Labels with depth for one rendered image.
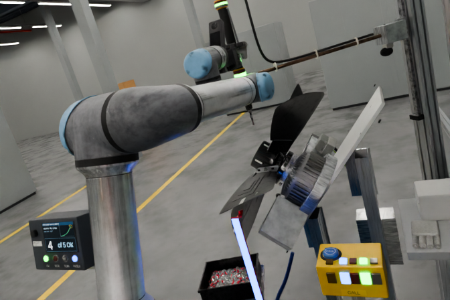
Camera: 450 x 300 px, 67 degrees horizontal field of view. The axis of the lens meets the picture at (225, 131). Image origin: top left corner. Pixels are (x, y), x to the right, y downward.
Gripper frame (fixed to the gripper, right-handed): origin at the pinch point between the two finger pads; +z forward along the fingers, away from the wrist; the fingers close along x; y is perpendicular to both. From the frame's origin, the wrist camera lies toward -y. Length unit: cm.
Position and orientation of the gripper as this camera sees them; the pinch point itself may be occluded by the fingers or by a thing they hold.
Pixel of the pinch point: (236, 45)
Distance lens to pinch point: 125.4
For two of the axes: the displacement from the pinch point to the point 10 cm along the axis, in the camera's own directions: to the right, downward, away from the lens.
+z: 3.6, -3.1, 8.8
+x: 8.9, -1.6, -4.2
